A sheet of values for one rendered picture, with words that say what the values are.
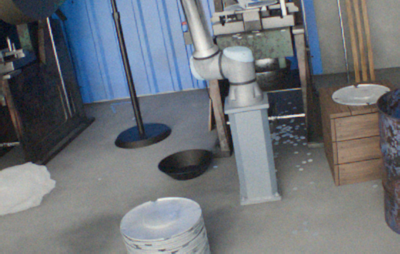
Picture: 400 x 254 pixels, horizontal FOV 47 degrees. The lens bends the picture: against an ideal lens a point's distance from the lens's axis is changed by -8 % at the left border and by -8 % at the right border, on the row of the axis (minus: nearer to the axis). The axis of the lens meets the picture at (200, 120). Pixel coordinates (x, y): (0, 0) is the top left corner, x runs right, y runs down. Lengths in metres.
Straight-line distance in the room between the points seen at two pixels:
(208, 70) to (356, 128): 0.69
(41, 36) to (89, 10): 0.83
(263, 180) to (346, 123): 0.44
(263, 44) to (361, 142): 0.77
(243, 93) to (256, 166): 0.33
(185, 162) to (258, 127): 0.75
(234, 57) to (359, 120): 0.61
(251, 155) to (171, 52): 2.11
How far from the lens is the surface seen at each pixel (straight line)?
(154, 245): 1.61
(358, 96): 2.28
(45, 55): 3.52
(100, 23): 4.26
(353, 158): 2.21
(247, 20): 2.62
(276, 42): 2.57
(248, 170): 2.14
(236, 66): 2.02
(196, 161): 2.69
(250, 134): 2.08
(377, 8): 3.99
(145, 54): 4.14
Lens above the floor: 1.07
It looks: 19 degrees down
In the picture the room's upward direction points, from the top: 11 degrees counter-clockwise
